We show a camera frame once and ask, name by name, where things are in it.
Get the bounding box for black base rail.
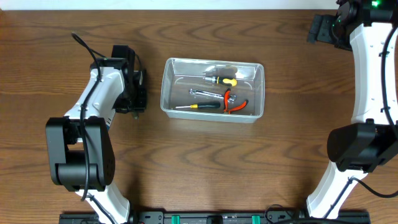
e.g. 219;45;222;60
58;210;371;224

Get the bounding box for white and blue box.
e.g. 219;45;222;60
106;118;113;129

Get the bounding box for slim black yellow screwdriver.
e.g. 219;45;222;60
175;101;221;110

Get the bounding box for silver wrench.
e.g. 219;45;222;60
188;88;226;102

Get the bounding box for clear plastic container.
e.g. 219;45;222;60
160;58;265;123

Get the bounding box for stubby yellow black screwdriver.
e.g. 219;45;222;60
205;76;238;87

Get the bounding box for red handled pliers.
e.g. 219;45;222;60
222;88;249;115

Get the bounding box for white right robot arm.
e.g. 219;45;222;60
306;0;397;221

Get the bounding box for small black orange hammer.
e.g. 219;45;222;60
132;111;139;119

